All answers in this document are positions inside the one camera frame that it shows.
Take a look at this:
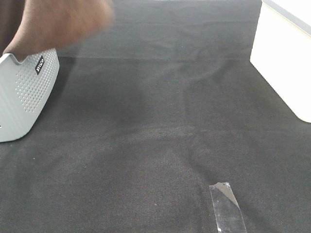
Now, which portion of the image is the grey perforated laundry basket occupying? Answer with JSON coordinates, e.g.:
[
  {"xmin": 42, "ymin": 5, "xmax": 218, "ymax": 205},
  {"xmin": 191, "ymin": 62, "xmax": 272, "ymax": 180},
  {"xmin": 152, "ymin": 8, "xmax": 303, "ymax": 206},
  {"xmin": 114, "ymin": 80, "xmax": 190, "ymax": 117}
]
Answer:
[{"xmin": 0, "ymin": 49, "xmax": 59, "ymax": 142}]

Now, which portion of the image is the black table cloth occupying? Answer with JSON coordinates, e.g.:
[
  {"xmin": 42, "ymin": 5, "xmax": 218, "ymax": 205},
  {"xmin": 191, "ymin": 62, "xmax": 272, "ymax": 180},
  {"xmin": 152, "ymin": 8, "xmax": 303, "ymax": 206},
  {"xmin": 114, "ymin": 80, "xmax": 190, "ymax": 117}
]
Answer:
[{"xmin": 0, "ymin": 0, "xmax": 311, "ymax": 233}]

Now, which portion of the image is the clear tape strip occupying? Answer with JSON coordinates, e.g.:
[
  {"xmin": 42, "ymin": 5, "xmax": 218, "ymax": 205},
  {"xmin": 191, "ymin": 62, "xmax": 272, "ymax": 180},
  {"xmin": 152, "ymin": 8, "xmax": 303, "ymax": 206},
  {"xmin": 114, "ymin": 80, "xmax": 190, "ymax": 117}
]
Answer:
[{"xmin": 209, "ymin": 182, "xmax": 247, "ymax": 233}]

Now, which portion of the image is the brown towel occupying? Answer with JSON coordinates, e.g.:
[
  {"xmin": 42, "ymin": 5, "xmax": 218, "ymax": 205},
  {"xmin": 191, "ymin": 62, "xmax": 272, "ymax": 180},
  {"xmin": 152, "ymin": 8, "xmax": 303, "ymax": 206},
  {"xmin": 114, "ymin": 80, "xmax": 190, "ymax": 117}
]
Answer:
[{"xmin": 0, "ymin": 0, "xmax": 114, "ymax": 61}]

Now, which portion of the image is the white plastic storage box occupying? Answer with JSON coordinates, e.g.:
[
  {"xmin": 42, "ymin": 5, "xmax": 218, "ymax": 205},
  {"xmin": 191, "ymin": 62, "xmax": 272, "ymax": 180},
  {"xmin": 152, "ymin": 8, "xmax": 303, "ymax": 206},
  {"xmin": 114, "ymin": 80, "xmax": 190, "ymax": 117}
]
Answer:
[{"xmin": 250, "ymin": 0, "xmax": 311, "ymax": 122}]

